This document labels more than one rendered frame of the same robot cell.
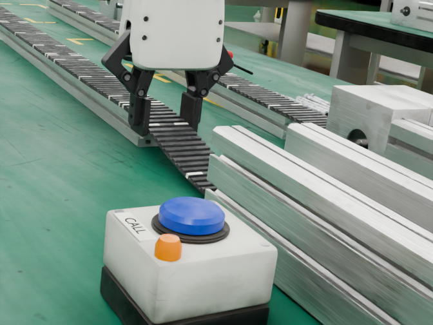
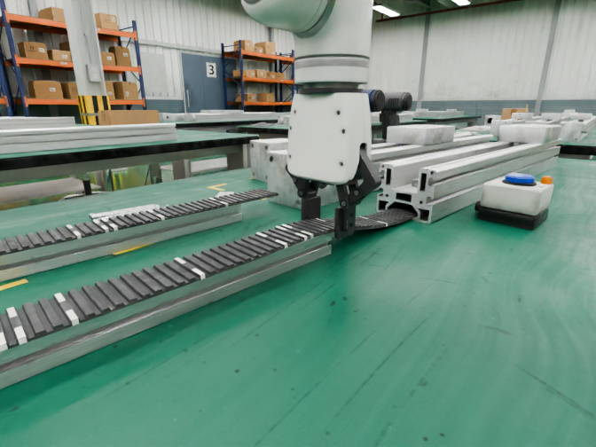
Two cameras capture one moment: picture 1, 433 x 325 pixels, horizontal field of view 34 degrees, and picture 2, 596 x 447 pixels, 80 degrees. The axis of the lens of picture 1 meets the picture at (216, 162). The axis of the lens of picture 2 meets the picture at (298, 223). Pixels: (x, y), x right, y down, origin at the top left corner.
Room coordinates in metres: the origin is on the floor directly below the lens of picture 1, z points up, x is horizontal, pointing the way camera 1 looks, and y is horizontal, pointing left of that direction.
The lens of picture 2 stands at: (0.85, 0.48, 0.96)
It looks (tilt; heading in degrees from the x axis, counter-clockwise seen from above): 18 degrees down; 258
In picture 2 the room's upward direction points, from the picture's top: straight up
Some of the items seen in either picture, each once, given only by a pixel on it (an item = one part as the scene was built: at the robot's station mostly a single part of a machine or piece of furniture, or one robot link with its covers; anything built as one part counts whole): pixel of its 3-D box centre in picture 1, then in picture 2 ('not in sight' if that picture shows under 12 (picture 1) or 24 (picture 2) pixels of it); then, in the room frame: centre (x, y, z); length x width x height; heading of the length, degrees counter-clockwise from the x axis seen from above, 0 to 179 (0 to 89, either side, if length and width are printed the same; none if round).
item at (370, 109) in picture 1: (381, 141); (306, 177); (0.70, -0.16, 0.83); 0.12 x 0.09 x 0.10; 122
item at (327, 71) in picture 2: not in sight; (329, 75); (0.73, 0.06, 0.99); 0.09 x 0.08 x 0.03; 122
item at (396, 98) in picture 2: not in sight; (379, 126); (0.32, -0.70, 0.89); 0.20 x 0.08 x 0.22; 130
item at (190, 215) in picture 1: (191, 221); (519, 180); (0.40, 0.01, 0.84); 0.04 x 0.04 x 0.02
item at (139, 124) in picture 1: (130, 101); (353, 212); (0.70, 0.09, 0.83); 0.03 x 0.03 x 0.07; 32
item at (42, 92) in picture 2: not in sight; (79, 80); (4.11, -9.79, 1.55); 2.83 x 0.98 x 3.10; 39
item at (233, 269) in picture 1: (197, 267); (509, 199); (0.40, 0.00, 0.81); 0.10 x 0.08 x 0.06; 122
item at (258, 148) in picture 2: not in sight; (279, 160); (0.71, -0.40, 0.83); 0.11 x 0.10 x 0.10; 115
